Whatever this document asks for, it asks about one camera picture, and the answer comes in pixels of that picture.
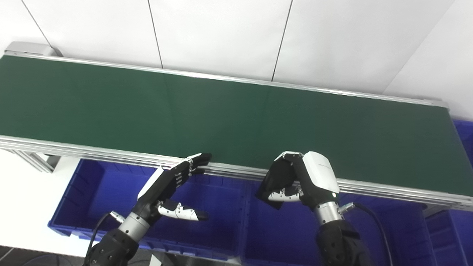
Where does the aluminium conveyor support leg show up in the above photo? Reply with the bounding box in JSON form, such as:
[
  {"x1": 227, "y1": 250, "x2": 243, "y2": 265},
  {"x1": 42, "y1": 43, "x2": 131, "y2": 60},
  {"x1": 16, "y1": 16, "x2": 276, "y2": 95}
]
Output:
[{"x1": 10, "y1": 149, "x2": 62, "y2": 174}]

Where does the blue plastic bin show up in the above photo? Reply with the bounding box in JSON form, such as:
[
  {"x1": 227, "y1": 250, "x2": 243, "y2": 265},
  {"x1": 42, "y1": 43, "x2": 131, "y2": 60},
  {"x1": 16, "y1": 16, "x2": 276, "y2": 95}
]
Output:
[
  {"x1": 48, "y1": 158, "x2": 252, "y2": 261},
  {"x1": 424, "y1": 119, "x2": 473, "y2": 266},
  {"x1": 240, "y1": 179, "x2": 445, "y2": 266}
]

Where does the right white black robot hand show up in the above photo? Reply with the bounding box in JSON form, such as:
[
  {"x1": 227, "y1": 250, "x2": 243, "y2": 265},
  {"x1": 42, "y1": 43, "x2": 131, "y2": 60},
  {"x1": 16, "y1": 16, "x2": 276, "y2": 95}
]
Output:
[{"x1": 268, "y1": 150, "x2": 340, "y2": 211}]

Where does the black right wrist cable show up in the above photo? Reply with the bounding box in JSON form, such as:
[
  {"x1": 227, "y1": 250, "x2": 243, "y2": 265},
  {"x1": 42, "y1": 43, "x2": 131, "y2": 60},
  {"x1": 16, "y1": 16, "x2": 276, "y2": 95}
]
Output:
[{"x1": 338, "y1": 202, "x2": 394, "y2": 266}]

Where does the green conveyor belt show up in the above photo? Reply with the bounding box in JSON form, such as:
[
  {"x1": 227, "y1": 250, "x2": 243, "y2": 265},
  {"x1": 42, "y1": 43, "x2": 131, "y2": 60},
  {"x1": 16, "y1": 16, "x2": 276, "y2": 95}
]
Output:
[{"x1": 0, "y1": 41, "x2": 473, "y2": 208}]

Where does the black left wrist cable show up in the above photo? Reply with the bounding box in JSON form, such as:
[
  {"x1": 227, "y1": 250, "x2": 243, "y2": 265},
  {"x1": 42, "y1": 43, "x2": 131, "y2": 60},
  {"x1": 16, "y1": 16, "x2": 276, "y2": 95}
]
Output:
[{"x1": 84, "y1": 211, "x2": 125, "y2": 266}]

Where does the black cylinder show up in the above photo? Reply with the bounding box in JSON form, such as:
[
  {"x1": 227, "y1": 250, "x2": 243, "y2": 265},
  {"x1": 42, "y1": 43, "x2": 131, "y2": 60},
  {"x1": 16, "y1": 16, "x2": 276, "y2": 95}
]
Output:
[{"x1": 255, "y1": 157, "x2": 296, "y2": 211}]

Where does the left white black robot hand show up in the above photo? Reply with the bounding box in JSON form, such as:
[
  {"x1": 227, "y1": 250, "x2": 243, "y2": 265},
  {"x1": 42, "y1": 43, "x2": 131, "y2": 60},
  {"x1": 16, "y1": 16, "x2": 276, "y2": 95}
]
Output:
[{"x1": 131, "y1": 153, "x2": 212, "y2": 226}]

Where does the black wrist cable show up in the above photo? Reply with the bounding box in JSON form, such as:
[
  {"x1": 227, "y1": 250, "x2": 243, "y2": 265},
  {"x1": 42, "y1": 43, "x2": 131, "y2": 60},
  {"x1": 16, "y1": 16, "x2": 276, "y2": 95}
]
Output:
[
  {"x1": 338, "y1": 202, "x2": 394, "y2": 266},
  {"x1": 84, "y1": 211, "x2": 125, "y2": 266}
]

